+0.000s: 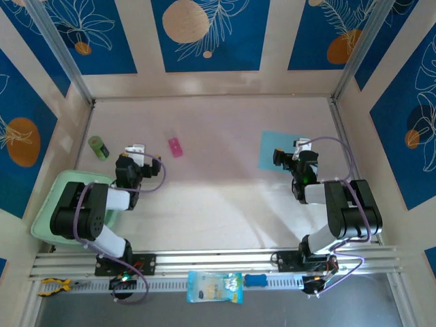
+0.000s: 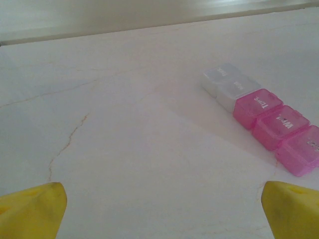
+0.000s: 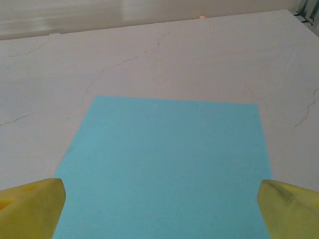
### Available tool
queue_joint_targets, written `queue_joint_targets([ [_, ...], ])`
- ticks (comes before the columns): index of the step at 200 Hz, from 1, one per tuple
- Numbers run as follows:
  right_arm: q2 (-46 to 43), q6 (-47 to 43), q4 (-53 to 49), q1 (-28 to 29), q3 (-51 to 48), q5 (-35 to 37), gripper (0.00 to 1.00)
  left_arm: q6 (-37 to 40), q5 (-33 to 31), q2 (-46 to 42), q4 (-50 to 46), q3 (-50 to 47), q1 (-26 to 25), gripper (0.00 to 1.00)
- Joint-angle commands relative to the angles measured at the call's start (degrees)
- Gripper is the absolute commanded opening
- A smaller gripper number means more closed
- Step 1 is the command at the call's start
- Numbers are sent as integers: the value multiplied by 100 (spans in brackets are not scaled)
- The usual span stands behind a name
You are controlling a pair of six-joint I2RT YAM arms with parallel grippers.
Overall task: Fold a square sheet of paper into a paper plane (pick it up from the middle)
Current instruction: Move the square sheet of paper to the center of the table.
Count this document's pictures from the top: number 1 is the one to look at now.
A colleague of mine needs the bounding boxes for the light blue cloth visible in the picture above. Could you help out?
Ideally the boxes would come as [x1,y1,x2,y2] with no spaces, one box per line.
[258,131,309,171]

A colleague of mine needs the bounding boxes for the green bottle with black label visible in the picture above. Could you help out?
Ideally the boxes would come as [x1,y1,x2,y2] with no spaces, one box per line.
[87,135,110,161]

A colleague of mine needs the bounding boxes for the mint green tray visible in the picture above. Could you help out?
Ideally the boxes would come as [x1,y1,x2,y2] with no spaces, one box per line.
[30,170,119,248]

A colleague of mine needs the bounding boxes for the black controller board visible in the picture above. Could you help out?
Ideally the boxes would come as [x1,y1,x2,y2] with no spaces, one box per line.
[108,275,138,291]
[301,275,328,296]

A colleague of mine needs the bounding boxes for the blue bone-shaped block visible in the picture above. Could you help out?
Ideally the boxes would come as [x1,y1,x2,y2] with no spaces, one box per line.
[244,273,267,288]

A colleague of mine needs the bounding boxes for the blue and white wipes packet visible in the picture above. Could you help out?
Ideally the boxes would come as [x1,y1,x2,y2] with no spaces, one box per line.
[186,270,245,305]

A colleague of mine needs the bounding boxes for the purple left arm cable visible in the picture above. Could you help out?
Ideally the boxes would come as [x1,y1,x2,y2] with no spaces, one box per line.
[73,151,168,306]

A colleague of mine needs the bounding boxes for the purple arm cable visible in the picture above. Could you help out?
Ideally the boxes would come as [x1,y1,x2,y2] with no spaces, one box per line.
[294,136,372,299]
[73,151,168,306]

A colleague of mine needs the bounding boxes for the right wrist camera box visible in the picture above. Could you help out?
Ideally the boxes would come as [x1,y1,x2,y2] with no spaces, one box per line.
[293,137,313,153]

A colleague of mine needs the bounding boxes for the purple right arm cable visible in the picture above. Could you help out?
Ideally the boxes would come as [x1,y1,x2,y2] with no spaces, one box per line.
[294,136,372,299]

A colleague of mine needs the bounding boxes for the aluminium table edge rail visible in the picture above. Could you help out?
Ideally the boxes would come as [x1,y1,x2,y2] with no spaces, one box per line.
[73,102,97,170]
[328,99,382,245]

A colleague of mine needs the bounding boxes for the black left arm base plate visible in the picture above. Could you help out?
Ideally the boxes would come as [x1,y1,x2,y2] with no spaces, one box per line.
[94,253,157,277]

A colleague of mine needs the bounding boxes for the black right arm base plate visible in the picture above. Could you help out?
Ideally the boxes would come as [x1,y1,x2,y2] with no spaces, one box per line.
[276,250,340,273]

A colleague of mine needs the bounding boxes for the aluminium mounting rail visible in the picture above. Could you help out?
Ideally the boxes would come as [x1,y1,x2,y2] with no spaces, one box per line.
[29,247,403,280]

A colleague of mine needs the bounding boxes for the slotted grey cable duct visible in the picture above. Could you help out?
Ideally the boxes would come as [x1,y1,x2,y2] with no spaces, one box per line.
[37,275,306,296]

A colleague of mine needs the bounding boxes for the aluminium frame post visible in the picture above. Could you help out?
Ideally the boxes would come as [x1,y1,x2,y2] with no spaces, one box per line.
[25,0,97,105]
[329,0,399,103]

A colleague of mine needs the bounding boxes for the yellow-handled pliers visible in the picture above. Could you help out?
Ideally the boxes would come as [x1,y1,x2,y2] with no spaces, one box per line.
[37,277,91,297]

